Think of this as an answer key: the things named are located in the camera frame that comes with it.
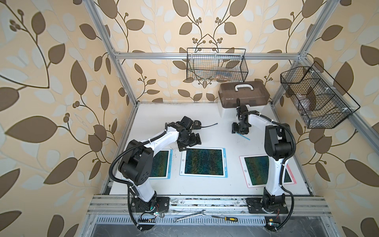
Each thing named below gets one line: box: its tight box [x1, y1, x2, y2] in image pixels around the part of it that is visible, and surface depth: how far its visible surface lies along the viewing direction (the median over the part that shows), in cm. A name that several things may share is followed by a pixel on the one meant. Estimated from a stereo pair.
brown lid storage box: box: [218, 80, 270, 119], surface depth 104 cm
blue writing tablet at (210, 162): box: [179, 147, 228, 178], surface depth 91 cm
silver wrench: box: [172, 209, 207, 224], surface depth 72 cm
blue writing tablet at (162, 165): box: [148, 149, 174, 180], surface depth 89 cm
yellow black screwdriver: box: [211, 215, 239, 222], surface depth 72 cm
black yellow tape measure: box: [192, 119, 219, 130], surface depth 107 cm
